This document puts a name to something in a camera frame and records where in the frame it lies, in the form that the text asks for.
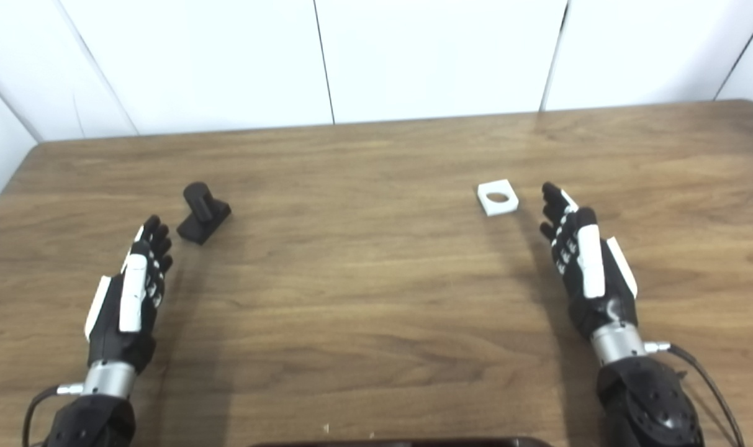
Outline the white square piece with hole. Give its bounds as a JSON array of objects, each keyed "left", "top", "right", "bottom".
[{"left": 477, "top": 179, "right": 520, "bottom": 217}]

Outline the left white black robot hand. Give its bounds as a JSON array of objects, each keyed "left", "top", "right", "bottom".
[{"left": 84, "top": 215, "right": 174, "bottom": 373}]

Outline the black peg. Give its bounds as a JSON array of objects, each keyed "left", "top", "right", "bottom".
[{"left": 176, "top": 181, "right": 232, "bottom": 246}]

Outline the right thick black wrist cable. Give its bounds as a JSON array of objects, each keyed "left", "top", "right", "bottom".
[{"left": 644, "top": 341, "right": 746, "bottom": 447}]

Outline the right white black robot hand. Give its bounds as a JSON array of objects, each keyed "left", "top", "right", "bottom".
[{"left": 539, "top": 181, "right": 639, "bottom": 341}]

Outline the left thick black wrist cable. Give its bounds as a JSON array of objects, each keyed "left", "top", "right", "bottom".
[{"left": 22, "top": 384, "right": 84, "bottom": 447}]

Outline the thick black wrist cable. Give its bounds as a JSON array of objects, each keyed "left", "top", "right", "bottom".
[
  {"left": 22, "top": 384, "right": 84, "bottom": 447},
  {"left": 644, "top": 341, "right": 746, "bottom": 447}
]

